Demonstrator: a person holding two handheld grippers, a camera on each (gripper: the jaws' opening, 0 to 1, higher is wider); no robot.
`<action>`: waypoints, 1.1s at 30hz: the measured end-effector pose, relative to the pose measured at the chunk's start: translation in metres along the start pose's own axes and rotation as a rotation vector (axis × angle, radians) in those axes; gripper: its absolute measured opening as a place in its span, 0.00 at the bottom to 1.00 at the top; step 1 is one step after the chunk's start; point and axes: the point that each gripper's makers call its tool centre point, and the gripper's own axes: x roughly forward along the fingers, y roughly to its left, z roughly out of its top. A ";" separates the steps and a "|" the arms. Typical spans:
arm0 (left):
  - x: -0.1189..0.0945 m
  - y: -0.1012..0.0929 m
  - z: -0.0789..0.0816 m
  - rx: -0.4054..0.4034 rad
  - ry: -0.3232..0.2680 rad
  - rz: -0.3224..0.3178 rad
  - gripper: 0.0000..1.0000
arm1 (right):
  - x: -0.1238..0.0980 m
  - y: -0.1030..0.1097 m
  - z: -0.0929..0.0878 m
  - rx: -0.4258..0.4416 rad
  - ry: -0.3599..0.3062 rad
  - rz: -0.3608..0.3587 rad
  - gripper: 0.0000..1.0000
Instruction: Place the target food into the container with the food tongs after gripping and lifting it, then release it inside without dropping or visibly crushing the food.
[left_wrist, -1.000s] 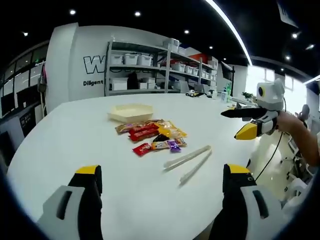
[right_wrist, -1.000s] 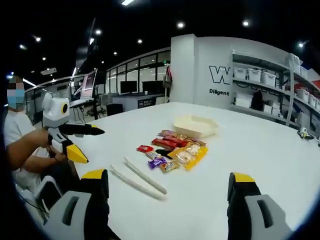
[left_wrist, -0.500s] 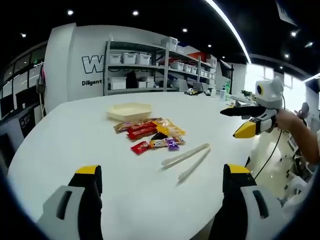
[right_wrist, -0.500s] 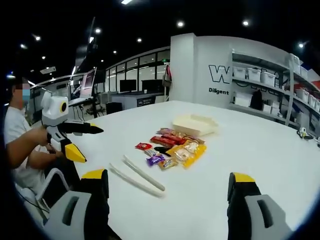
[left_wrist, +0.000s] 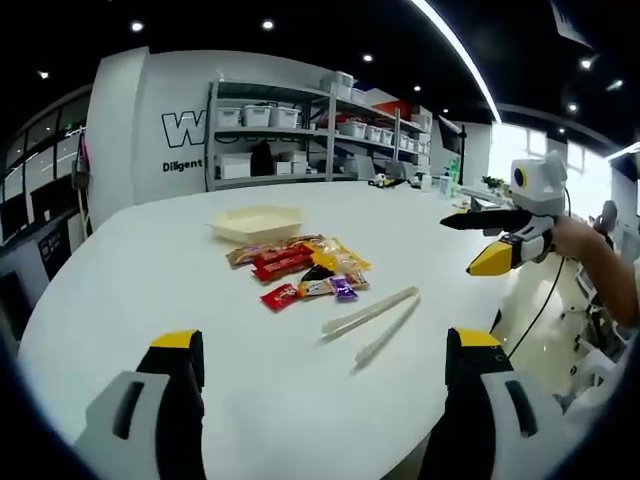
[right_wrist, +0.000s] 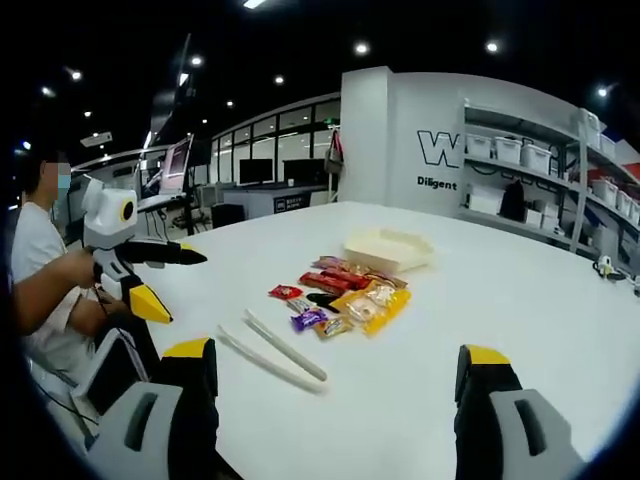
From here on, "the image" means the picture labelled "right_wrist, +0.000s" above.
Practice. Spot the black snack packet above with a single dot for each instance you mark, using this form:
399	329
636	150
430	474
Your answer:
322	298

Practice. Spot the yellow bread packet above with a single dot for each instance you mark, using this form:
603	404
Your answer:
380	310

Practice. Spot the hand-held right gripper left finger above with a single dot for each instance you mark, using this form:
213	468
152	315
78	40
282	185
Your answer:
150	450

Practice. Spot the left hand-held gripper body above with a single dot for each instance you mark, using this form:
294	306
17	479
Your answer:
105	220

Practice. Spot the group of white storage bins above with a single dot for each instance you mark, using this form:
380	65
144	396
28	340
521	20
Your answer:
535	157

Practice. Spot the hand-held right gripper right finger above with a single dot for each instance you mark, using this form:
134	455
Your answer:
505	440

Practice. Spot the grey metal shelf unit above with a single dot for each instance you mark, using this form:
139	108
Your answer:
575	200

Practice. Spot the person's head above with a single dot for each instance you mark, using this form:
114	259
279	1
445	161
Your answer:
31	175

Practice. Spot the black monitor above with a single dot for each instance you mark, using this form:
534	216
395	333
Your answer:
304	171
256	171

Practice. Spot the small red snack packet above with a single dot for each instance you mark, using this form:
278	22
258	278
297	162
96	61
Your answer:
286	291

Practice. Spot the pink brown snack packet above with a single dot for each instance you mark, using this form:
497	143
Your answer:
340	263

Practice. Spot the long red snack packet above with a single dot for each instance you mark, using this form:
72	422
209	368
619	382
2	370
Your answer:
327	281

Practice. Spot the round ceiling light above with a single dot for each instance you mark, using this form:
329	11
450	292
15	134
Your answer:
279	79
196	60
492	47
361	48
75	75

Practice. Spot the lit pink screen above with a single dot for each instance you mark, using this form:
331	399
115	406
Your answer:
176	165

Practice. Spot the white food tongs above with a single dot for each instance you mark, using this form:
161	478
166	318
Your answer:
280	352

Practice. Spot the spare hand-held gripper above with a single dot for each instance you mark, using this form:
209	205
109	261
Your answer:
606	266

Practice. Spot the white blue candy packet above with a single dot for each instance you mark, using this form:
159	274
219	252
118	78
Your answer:
300	304

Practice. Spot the person in white shirt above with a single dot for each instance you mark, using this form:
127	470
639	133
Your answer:
32	240

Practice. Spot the grey office counter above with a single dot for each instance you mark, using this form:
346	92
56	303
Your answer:
275	200

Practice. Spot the black floor box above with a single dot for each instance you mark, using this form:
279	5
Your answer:
228	215

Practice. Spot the purple snack packet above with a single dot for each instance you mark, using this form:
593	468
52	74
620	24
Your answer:
309	319

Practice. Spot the brown clear snack packet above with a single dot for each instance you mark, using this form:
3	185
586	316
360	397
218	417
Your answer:
387	280

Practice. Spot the gold brown snack packet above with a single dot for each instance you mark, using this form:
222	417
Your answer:
334	327

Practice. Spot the white worn device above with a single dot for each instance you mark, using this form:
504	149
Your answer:
107	370

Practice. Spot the cream food container tray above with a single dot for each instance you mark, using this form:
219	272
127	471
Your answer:
387	247

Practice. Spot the person's left hand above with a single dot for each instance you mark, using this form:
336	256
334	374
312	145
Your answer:
82	267

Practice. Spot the black backpack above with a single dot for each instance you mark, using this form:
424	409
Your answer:
512	200

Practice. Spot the white carton box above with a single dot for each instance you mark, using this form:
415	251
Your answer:
484	199

